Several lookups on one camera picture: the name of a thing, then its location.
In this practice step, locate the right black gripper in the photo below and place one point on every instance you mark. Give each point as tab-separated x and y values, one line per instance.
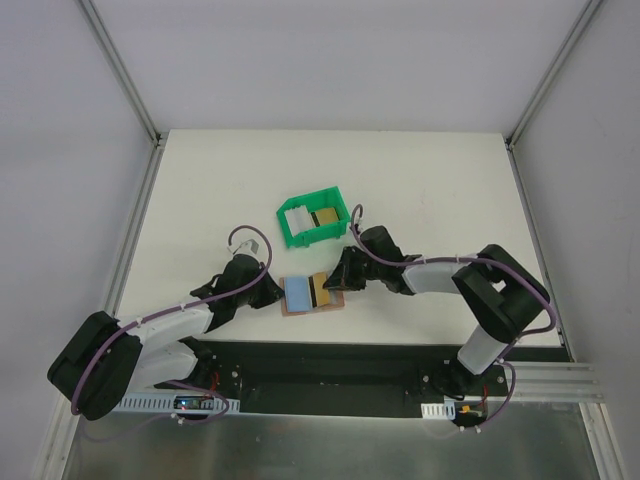
351	270

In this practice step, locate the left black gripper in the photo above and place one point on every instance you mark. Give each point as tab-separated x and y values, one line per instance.
261	292

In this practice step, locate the tan leather card holder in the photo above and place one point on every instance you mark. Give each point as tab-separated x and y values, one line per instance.
307	295

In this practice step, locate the gold credit card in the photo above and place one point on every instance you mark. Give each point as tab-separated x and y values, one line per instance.
319	296

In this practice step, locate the green plastic bin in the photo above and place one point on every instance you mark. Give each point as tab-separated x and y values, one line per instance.
328	197

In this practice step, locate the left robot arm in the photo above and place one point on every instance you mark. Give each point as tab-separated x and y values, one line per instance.
108	358

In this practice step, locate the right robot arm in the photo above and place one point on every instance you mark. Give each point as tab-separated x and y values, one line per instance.
502	296

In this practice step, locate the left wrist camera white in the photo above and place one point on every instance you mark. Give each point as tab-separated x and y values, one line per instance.
247	247

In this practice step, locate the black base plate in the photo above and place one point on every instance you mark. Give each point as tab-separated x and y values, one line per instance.
358	380

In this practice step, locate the right white cable duct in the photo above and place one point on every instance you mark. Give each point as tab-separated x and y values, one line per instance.
439	411

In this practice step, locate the white cable duct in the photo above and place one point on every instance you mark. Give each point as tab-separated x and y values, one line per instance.
176	402
439	411

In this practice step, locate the left white cable duct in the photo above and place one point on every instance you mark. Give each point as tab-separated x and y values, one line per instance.
176	402

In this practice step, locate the left aluminium frame post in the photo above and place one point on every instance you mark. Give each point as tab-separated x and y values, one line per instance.
106	44

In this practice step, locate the aluminium frame post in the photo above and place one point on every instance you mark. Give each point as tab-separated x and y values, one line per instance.
106	44
576	33

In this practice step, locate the aluminium front rail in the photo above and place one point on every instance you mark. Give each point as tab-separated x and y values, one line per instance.
521	382

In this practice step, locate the right aluminium frame post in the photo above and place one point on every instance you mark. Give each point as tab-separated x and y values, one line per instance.
576	33

